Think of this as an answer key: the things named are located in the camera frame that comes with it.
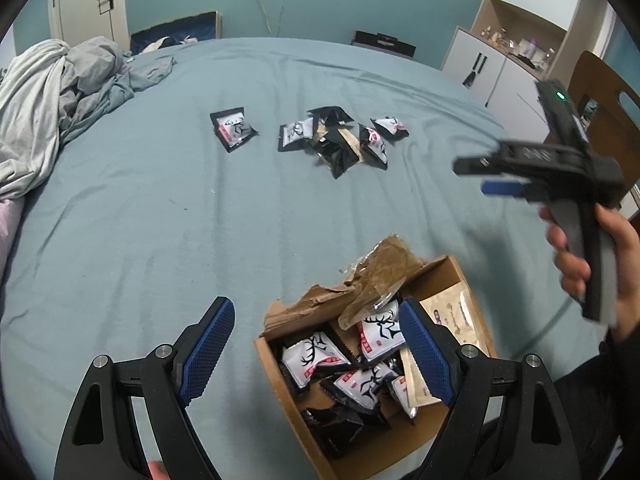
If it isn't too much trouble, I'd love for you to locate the beige kraft snack pouch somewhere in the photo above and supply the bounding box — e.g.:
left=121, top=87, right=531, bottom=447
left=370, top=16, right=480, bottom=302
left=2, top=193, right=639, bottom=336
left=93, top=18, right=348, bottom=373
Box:
left=419, top=285, right=493, bottom=356
left=397, top=347, right=446, bottom=418

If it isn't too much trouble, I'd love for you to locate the pile of black snack packets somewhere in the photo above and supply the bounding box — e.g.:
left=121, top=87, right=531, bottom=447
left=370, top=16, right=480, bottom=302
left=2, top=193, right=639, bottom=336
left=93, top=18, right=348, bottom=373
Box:
left=277, top=105, right=410, bottom=180

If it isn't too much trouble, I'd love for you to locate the brown cardboard box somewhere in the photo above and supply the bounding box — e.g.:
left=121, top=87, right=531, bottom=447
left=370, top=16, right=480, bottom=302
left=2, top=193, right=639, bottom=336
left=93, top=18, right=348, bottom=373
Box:
left=254, top=232, right=498, bottom=480

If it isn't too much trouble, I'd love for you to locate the person's right forearm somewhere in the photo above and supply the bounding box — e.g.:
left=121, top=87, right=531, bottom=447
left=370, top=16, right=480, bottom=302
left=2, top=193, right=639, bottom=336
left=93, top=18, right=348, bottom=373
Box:
left=547, top=330, right=640, bottom=480

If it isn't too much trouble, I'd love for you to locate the white wooden shelf unit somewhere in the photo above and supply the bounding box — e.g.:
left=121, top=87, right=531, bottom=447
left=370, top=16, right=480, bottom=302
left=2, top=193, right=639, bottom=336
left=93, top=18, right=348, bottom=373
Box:
left=470, top=0, right=586, bottom=68

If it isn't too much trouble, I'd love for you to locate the person's right hand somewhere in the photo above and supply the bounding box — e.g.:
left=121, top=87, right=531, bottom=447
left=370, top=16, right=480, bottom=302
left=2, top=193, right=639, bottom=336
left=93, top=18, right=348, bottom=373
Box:
left=539, top=204, right=640, bottom=346

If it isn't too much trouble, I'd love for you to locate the yellow cable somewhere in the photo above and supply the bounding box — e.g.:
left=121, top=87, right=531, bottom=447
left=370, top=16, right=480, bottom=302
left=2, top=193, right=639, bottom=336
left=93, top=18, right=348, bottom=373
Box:
left=251, top=0, right=281, bottom=38

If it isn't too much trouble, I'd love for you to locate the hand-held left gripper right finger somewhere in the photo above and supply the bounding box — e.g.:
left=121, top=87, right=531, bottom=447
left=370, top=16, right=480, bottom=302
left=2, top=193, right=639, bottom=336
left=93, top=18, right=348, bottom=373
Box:
left=397, top=297, right=573, bottom=480

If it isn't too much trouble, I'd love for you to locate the heap of deer print packets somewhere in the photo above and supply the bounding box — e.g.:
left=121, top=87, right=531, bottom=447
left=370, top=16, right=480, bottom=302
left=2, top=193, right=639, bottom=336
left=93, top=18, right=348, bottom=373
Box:
left=277, top=300, right=426, bottom=458

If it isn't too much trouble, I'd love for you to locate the black deer print snack packet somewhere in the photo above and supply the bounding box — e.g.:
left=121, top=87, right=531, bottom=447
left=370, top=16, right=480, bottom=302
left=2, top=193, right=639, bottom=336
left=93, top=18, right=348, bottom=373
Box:
left=210, top=106, right=261, bottom=153

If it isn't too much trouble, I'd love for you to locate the crumpled grey duvet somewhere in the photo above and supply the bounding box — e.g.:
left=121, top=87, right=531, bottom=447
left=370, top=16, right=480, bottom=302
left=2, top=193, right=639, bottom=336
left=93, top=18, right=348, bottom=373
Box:
left=0, top=37, right=176, bottom=201

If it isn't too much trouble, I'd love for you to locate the brown wooden chair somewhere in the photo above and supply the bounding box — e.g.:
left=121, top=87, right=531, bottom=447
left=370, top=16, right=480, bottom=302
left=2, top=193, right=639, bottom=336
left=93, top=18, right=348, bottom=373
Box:
left=570, top=50, right=640, bottom=211

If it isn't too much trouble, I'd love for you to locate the dark blue open box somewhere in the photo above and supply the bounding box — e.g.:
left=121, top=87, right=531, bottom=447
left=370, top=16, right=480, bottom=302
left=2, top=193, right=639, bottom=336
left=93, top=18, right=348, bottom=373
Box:
left=129, top=10, right=223, bottom=56

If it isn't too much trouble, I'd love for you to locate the cluster of small bottles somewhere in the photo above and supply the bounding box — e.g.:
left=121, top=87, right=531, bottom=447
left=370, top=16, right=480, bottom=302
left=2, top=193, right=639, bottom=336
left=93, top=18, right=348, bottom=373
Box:
left=480, top=25, right=556, bottom=68

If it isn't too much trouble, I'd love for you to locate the white door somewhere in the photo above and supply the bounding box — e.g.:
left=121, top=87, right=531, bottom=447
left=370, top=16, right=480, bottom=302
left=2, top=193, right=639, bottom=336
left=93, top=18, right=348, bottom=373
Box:
left=47, top=0, right=126, bottom=48

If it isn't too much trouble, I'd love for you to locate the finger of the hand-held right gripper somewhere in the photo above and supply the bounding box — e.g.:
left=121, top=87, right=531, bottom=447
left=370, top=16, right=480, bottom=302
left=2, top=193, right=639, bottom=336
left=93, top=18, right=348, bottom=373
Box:
left=480, top=180, right=549, bottom=204
left=452, top=146, right=507, bottom=177

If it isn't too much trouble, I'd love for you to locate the flat black box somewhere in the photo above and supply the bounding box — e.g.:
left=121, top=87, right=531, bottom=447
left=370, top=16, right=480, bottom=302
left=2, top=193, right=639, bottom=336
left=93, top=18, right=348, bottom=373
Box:
left=351, top=30, right=417, bottom=59

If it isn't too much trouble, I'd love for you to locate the white low cabinet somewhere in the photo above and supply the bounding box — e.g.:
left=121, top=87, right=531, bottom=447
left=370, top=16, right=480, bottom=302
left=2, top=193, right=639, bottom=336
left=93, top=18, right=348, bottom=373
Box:
left=440, top=26, right=543, bottom=111

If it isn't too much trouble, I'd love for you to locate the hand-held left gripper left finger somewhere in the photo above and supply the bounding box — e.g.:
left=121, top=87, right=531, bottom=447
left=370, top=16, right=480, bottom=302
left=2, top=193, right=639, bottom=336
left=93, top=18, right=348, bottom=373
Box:
left=52, top=296, right=237, bottom=480

